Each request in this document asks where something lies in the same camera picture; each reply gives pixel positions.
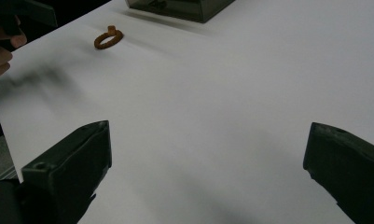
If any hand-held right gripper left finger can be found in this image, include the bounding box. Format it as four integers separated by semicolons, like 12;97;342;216
21;119;113;224

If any orange ring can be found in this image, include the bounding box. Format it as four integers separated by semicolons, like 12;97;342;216
93;24;125;50

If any dark transparent box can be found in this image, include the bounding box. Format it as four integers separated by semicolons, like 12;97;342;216
124;0;237;24

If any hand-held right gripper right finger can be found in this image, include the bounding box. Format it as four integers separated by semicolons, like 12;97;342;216
302;121;374;224

